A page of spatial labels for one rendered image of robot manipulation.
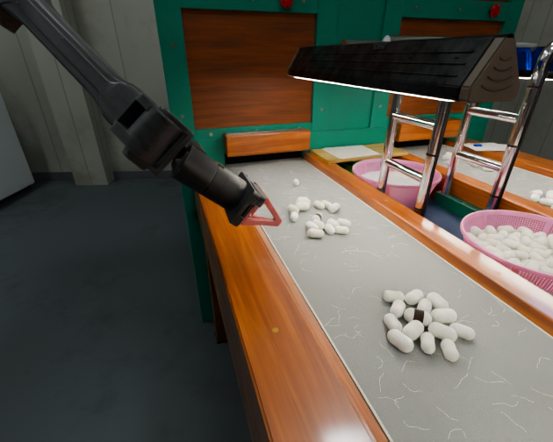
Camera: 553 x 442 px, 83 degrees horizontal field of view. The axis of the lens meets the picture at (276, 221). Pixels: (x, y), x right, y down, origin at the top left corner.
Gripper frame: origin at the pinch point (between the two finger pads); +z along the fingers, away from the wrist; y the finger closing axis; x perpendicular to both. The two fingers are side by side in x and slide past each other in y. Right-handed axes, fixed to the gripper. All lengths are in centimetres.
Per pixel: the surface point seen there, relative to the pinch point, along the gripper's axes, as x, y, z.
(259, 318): 9.6, -16.2, -1.7
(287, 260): 5.3, -0.5, 7.1
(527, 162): -59, 27, 80
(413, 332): -2.3, -24.1, 13.7
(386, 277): -4.4, -10.8, 18.8
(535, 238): -29, -8, 49
